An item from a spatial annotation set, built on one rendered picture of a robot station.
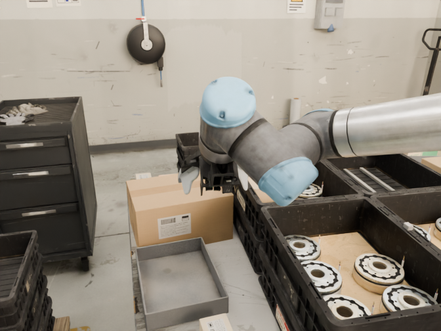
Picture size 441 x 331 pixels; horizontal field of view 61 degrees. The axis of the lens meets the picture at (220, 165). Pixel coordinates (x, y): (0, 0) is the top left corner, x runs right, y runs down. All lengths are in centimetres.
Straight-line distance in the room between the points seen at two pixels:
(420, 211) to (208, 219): 60
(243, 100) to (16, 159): 165
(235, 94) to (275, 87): 380
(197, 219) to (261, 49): 320
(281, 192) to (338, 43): 412
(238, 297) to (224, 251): 21
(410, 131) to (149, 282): 77
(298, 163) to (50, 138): 160
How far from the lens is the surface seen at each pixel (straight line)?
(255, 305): 100
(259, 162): 50
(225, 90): 51
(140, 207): 111
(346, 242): 104
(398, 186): 142
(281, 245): 82
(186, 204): 111
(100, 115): 402
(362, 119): 56
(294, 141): 53
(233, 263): 113
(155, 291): 105
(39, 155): 202
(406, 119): 54
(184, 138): 264
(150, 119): 404
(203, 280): 107
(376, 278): 88
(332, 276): 86
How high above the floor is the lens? 138
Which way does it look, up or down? 22 degrees down
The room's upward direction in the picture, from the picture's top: straight up
